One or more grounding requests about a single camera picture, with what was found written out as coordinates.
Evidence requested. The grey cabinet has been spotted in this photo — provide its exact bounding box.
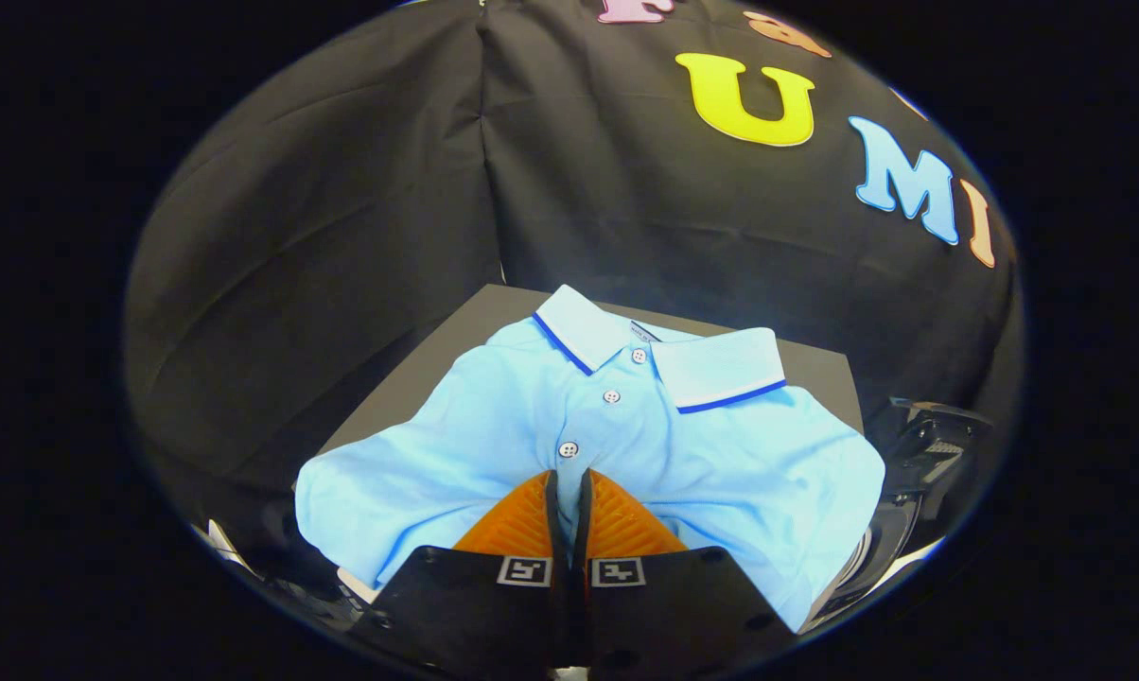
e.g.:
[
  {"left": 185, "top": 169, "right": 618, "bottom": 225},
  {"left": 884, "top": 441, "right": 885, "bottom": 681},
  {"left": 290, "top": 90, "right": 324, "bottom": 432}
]
[{"left": 290, "top": 284, "right": 864, "bottom": 493}]

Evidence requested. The dark grey washing machine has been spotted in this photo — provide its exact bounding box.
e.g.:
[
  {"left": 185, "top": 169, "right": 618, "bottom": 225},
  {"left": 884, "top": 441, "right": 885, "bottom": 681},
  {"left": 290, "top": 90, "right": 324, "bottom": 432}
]
[{"left": 806, "top": 478, "right": 930, "bottom": 630}]

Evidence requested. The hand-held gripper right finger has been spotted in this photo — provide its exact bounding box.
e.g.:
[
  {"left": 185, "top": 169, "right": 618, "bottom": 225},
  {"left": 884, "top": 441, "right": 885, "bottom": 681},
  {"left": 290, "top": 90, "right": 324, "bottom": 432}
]
[{"left": 569, "top": 468, "right": 797, "bottom": 677}]

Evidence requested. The light blue polo shirt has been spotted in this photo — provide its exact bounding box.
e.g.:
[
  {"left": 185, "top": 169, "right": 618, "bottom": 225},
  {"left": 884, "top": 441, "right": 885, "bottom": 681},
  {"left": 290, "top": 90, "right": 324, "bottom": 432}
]
[{"left": 293, "top": 284, "right": 887, "bottom": 633}]

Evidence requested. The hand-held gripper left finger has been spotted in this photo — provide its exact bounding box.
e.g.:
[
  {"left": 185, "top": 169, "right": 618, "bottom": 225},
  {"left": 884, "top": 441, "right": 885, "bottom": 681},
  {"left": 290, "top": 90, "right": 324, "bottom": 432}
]
[{"left": 366, "top": 470, "right": 570, "bottom": 677}]

